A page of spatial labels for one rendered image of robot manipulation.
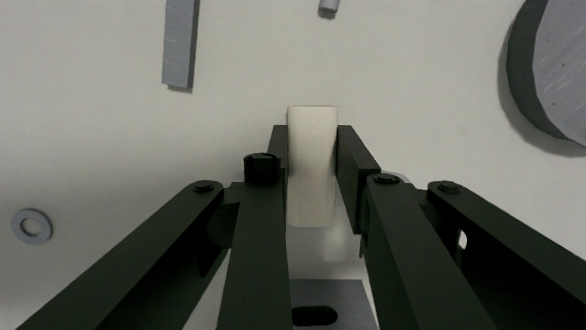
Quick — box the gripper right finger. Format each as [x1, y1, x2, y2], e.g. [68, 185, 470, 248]
[336, 125, 586, 330]

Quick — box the grey cylindrical rod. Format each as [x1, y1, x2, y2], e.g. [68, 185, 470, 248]
[319, 0, 340, 13]

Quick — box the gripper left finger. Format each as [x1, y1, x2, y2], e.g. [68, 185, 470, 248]
[15, 125, 293, 330]

